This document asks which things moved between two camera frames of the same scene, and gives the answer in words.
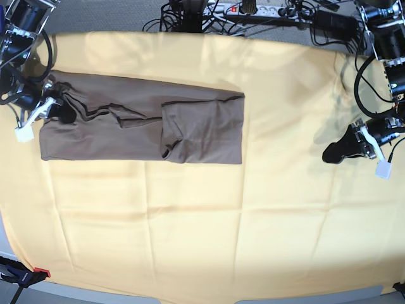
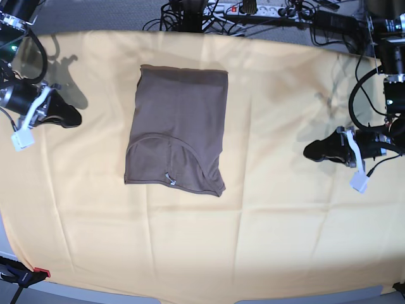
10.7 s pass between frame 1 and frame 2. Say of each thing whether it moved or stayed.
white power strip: stayed
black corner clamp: stayed
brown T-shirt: moved
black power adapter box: stayed
